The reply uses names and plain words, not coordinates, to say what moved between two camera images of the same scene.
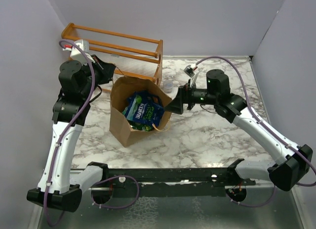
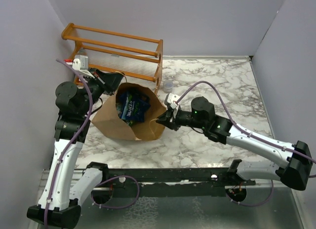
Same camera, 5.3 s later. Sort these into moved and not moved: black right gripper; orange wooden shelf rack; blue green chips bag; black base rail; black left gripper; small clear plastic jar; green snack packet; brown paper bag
Moved: green snack packet; black right gripper; black left gripper; brown paper bag; blue green chips bag
Not moved: black base rail; orange wooden shelf rack; small clear plastic jar
